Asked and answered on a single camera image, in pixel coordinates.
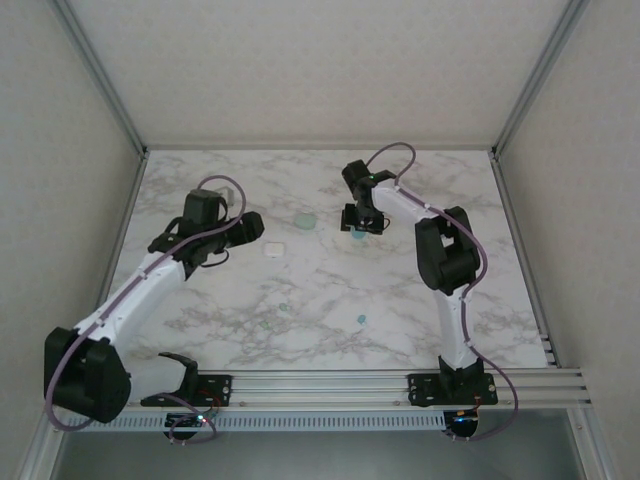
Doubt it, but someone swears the aluminium frame crossbar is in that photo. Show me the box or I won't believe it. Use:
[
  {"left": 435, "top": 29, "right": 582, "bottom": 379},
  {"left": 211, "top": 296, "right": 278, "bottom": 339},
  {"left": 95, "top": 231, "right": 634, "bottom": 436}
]
[{"left": 143, "top": 143, "right": 497, "bottom": 152}]

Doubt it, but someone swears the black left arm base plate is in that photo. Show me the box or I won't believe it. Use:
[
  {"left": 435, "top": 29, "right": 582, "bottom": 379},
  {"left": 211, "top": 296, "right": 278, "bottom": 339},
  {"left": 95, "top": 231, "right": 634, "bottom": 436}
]
[{"left": 140, "top": 373, "right": 235, "bottom": 407}]

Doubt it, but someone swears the aluminium mounting rail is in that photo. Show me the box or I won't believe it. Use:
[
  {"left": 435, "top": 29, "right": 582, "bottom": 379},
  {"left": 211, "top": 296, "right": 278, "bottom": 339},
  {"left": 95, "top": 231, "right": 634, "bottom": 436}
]
[{"left": 119, "top": 368, "right": 595, "bottom": 410}]

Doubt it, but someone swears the white slotted cable duct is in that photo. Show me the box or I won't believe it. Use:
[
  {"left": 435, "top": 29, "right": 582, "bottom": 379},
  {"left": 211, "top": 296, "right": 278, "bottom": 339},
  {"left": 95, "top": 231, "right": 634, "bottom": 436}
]
[{"left": 94, "top": 412, "right": 447, "bottom": 432}]

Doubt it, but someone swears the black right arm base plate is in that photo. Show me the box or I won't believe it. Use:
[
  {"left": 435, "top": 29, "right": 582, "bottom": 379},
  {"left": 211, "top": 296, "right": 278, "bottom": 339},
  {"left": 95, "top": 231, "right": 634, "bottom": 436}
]
[{"left": 407, "top": 372, "right": 500, "bottom": 407}]

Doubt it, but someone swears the aluminium frame post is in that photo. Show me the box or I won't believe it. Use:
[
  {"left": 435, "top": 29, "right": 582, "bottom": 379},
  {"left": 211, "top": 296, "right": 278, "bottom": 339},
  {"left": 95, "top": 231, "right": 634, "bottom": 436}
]
[
  {"left": 17, "top": 414, "right": 69, "bottom": 480},
  {"left": 49, "top": 0, "right": 150, "bottom": 156},
  {"left": 490, "top": 0, "right": 594, "bottom": 157},
  {"left": 569, "top": 407, "right": 619, "bottom": 480}
]

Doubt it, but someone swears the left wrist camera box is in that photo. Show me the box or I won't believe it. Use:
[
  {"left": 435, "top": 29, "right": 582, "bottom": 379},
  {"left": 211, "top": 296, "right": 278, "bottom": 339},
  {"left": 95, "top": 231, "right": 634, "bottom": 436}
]
[{"left": 199, "top": 184, "right": 235, "bottom": 210}]

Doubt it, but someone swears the aluminium lower frame post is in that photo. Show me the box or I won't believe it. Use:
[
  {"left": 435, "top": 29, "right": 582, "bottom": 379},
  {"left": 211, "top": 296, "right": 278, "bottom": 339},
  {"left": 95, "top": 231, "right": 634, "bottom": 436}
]
[
  {"left": 569, "top": 407, "right": 619, "bottom": 480},
  {"left": 17, "top": 414, "right": 69, "bottom": 480}
]

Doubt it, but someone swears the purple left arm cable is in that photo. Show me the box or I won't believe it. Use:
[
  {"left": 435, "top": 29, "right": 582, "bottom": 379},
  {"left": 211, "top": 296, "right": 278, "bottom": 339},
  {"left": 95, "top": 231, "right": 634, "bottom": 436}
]
[{"left": 44, "top": 175, "right": 247, "bottom": 445}]

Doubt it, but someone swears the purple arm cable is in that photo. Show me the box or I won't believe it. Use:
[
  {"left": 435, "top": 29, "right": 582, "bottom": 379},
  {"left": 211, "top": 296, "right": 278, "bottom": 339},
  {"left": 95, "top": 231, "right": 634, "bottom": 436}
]
[
  {"left": 44, "top": 175, "right": 247, "bottom": 445},
  {"left": 366, "top": 143, "right": 520, "bottom": 444}
]

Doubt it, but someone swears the thin black gripper wire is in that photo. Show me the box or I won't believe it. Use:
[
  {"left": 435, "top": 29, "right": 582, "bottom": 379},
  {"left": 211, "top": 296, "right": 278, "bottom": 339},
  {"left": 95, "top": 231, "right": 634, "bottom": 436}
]
[{"left": 197, "top": 248, "right": 232, "bottom": 269}]

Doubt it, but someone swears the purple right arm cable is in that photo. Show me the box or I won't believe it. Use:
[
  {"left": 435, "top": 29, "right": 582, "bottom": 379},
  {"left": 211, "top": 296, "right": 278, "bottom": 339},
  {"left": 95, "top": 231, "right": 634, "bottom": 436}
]
[{"left": 366, "top": 143, "right": 520, "bottom": 444}]

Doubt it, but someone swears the aluminium table side rail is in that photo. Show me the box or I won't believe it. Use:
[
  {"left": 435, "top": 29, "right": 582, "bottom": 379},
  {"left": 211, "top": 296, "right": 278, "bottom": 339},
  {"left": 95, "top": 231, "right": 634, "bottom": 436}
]
[
  {"left": 491, "top": 152, "right": 560, "bottom": 371},
  {"left": 84, "top": 152, "right": 151, "bottom": 331}
]

